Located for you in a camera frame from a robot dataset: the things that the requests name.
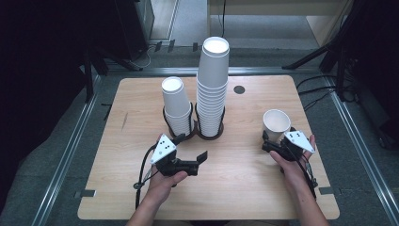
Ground black metal stand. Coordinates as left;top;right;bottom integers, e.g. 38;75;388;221
82;46;144;104

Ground black tripod stand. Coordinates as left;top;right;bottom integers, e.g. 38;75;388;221
281;0;399;102

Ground long metal floor rail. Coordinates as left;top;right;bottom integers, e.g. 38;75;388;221
31;74;102;226
106;66;321;76
324;76;399;226

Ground right hand-held gripper cable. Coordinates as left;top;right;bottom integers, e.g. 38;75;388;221
291;145;319;201

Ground single white paper cup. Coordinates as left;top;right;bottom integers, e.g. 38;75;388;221
262;108;292;145

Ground black hanging cable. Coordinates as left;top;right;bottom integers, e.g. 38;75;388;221
221;0;227;38

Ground black floor cables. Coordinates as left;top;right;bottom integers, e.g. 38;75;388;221
295;74;359;111

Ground dark computer tower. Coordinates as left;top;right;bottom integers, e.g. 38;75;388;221
114;0;155;61

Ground short stack of paper cups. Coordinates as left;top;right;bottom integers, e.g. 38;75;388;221
161;76;194;138

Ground person's left hand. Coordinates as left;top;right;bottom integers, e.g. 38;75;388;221
147;165;189;203

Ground hand-held gripper cable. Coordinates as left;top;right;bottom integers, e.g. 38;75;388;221
291;145;319;201
133;142;158;211

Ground left hand-held gripper cable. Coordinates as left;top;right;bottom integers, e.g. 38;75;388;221
133;142;158;211

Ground light wooden furniture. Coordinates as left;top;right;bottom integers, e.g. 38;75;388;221
206;0;356;47

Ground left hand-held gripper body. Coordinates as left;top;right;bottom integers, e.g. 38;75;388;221
150;134;200;177

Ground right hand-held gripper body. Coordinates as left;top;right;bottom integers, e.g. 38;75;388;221
262;130;315;163

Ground person's right hand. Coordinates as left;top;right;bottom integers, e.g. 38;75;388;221
270;134;316;186

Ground tall stack of paper cups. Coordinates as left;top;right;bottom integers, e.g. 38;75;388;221
196;36;231;138

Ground white floor cable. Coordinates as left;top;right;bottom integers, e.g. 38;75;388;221
131;43;158;69

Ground black double cup holder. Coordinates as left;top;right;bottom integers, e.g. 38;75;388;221
162;102;226;141

